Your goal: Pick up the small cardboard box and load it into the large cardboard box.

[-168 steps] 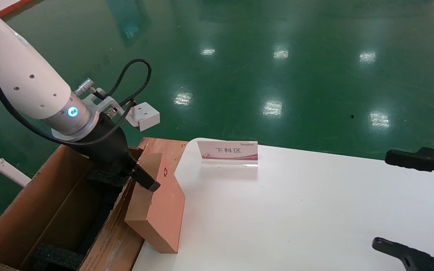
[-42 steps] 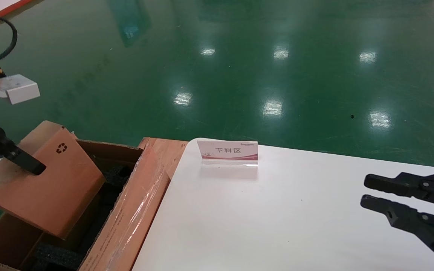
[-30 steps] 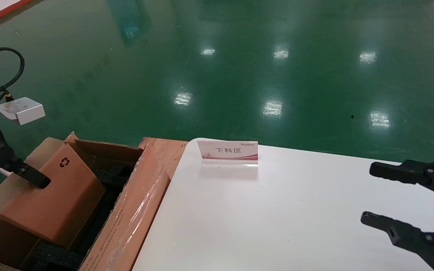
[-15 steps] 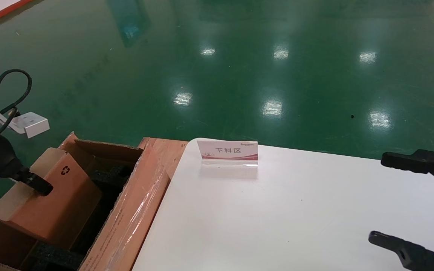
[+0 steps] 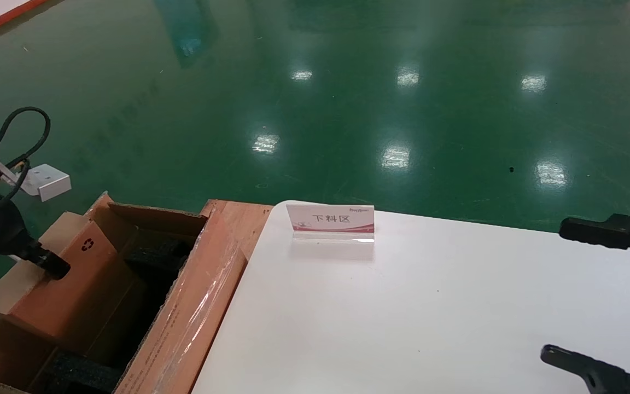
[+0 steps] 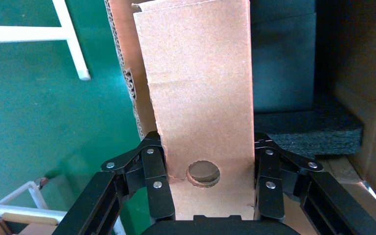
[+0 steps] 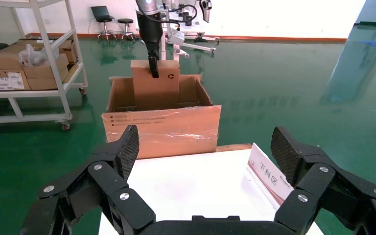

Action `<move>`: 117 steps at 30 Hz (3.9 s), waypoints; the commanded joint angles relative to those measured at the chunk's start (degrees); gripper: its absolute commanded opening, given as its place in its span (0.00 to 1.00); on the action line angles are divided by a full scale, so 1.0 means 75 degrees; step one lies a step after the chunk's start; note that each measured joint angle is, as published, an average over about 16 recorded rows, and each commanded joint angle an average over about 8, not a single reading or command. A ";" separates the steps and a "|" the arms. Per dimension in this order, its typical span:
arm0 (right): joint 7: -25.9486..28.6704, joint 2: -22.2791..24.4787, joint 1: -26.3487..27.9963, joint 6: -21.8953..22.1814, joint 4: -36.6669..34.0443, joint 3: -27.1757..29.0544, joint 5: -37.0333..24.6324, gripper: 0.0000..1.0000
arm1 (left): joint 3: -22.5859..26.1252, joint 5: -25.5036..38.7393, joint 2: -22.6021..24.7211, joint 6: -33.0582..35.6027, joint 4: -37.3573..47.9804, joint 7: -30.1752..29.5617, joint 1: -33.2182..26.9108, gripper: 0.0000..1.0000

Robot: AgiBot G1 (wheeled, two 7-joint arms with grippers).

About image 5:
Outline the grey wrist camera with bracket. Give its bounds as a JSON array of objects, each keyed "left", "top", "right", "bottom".
[{"left": 0, "top": 156, "right": 72, "bottom": 202}]

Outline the large cardboard box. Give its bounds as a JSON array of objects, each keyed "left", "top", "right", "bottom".
[{"left": 0, "top": 192, "right": 273, "bottom": 394}]

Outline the small cardboard box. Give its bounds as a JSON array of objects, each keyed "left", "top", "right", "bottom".
[{"left": 0, "top": 212, "right": 146, "bottom": 340}]

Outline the black foam insert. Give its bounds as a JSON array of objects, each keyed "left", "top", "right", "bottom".
[
  {"left": 47, "top": 350, "right": 124, "bottom": 394},
  {"left": 124, "top": 238, "right": 193, "bottom": 280}
]

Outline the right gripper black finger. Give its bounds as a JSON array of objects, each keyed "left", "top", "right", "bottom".
[
  {"left": 559, "top": 215, "right": 630, "bottom": 271},
  {"left": 540, "top": 345, "right": 630, "bottom": 394}
]

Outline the acrylic sign with Chinese text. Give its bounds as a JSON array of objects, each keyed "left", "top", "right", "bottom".
[{"left": 286, "top": 204, "right": 376, "bottom": 244}]

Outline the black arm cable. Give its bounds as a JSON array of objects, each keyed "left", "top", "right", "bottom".
[{"left": 0, "top": 107, "right": 51, "bottom": 214}]

